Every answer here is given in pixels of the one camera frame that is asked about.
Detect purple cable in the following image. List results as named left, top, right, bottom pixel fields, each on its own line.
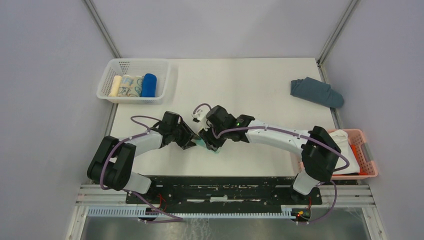
left=193, top=103, right=350, bottom=225
left=99, top=115, right=185, bottom=224

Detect white cable duct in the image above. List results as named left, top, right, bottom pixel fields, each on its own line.
left=86, top=206, right=298, bottom=220

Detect cream rolled towel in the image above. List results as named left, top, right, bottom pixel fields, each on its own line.
left=108, top=75, right=122, bottom=97

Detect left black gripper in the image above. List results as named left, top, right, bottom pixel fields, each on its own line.
left=170, top=120, right=200, bottom=150

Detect white plastic basket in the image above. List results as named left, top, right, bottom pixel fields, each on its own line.
left=96, top=58, right=171, bottom=105

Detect pink plastic basket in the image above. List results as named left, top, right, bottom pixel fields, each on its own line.
left=294, top=128, right=379, bottom=181

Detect orange item in basket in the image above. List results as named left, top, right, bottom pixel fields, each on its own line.
left=350, top=144, right=368, bottom=176

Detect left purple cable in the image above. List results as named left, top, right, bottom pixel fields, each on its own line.
left=99, top=115, right=185, bottom=224

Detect patterned rolled towel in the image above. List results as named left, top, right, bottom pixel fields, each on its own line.
left=117, top=75, right=134, bottom=97
left=128, top=76, right=144, bottom=98

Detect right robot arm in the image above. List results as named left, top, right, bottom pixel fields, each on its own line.
left=192, top=105, right=341, bottom=204

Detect green yellow towel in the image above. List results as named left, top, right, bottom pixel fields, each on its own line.
left=193, top=139, right=221, bottom=154

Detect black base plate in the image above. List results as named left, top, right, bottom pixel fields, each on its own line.
left=125, top=176, right=324, bottom=215

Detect white cloth in pink basket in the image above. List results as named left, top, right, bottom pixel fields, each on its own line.
left=329, top=129, right=360, bottom=175

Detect grey blue towel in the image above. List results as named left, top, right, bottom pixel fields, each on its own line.
left=290, top=77, right=345, bottom=109

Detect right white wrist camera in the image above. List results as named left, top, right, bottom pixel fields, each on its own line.
left=192, top=109, right=207, bottom=123

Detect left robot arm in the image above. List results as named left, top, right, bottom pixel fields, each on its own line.
left=87, top=111, right=200, bottom=204

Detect patterned rolled towel right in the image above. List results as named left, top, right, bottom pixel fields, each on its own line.
left=128, top=76, right=144, bottom=98

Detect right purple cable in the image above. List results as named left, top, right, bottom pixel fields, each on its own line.
left=193, top=103, right=350, bottom=225

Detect aluminium frame rails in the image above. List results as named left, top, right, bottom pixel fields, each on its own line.
left=65, top=184, right=388, bottom=240

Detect patterned rolled towel left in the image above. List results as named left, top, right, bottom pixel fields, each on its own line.
left=117, top=75, right=134, bottom=97

